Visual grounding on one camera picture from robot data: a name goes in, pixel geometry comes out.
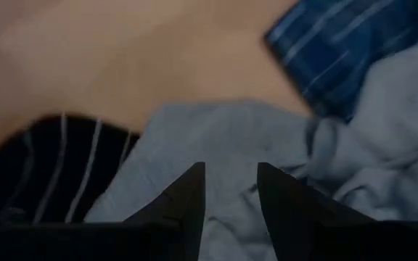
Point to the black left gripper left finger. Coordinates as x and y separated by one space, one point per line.
189 203

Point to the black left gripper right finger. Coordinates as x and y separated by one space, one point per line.
285 206

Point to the light grey garment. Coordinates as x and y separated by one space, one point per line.
230 137

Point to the black white-striped garment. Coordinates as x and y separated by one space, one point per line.
45 170

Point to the blue plaid shirt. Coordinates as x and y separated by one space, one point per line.
332 43

